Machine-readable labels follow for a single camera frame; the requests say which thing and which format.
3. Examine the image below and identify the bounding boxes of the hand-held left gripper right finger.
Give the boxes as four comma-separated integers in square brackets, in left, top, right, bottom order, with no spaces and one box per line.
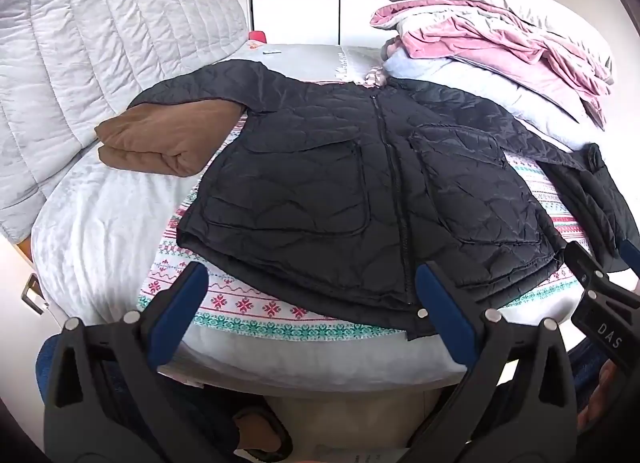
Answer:
[405,260,581,463]

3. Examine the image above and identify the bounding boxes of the person's right hand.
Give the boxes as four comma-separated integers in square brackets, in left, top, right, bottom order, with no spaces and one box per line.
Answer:
[577,358,640,436]

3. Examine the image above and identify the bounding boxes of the patterned red green blanket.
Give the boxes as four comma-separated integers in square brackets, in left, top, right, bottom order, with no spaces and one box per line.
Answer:
[136,68,601,344]

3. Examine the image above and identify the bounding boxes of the grey quilted cover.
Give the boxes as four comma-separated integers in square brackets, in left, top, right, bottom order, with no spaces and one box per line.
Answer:
[0,0,251,240]

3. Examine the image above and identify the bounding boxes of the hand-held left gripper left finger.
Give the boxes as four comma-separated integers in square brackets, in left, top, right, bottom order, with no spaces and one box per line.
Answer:
[42,260,211,463]

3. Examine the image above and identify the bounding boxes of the brown folded cloth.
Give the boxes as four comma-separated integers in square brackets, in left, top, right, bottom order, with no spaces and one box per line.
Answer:
[95,102,246,178]

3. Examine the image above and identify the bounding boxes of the brown slipper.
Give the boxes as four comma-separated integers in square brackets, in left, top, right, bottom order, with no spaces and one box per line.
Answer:
[231,404,294,462]

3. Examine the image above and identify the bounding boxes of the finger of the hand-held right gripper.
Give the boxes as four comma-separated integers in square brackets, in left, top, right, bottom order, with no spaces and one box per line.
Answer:
[562,240,608,291]
[617,235,640,274]

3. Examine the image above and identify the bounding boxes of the black quilted jacket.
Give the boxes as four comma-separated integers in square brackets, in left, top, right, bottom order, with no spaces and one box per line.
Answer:
[127,59,638,341]

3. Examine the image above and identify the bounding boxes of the metal drawer handle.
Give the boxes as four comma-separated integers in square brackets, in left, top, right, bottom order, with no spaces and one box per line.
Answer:
[20,273,49,315]

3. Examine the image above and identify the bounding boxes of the light blue duvet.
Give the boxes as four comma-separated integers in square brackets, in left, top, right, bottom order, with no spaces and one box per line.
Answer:
[382,49,597,154]

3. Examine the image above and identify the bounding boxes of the pink blanket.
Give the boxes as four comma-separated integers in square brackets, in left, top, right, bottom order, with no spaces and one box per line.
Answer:
[370,0,615,131]

